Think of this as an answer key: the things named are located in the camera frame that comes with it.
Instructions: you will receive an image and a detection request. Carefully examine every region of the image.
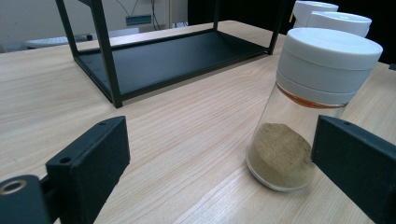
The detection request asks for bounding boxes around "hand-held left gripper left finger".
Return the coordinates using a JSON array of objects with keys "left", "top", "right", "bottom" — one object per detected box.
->
[{"left": 40, "top": 116, "right": 131, "bottom": 224}]

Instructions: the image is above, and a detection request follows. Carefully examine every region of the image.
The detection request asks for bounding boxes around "spice jar with tan powder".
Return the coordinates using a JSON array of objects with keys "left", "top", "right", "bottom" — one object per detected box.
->
[{"left": 306, "top": 10, "right": 373, "bottom": 38}]

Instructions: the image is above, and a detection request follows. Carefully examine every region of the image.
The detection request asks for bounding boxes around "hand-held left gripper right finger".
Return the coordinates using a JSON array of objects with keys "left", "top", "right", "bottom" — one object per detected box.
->
[{"left": 311, "top": 115, "right": 396, "bottom": 224}]

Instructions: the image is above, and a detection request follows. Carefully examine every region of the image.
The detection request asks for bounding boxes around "spice jar with red powder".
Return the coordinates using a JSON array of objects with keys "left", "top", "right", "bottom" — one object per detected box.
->
[{"left": 292, "top": 0, "right": 339, "bottom": 29}]

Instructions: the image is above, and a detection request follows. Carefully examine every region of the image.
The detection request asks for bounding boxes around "white flat object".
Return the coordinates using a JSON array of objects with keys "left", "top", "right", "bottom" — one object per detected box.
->
[{"left": 23, "top": 27, "right": 140, "bottom": 49}]

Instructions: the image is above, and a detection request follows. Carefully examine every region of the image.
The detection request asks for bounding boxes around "grey cable tray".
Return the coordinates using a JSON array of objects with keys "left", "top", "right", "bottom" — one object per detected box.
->
[{"left": 125, "top": 14, "right": 153, "bottom": 26}]

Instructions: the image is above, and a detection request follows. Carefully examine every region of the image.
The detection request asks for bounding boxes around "thin black wall cable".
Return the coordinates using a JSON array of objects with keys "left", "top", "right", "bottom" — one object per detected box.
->
[
  {"left": 113, "top": 0, "right": 141, "bottom": 18},
  {"left": 149, "top": 0, "right": 162, "bottom": 31}
]

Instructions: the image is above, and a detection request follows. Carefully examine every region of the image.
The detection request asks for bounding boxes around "spice jar with grey powder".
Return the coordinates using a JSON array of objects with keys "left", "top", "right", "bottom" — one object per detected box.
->
[{"left": 246, "top": 27, "right": 384, "bottom": 192}]

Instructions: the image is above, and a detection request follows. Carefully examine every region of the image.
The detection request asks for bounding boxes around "black metal two-tier rack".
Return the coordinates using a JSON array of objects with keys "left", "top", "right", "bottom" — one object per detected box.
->
[{"left": 55, "top": 0, "right": 289, "bottom": 109}]

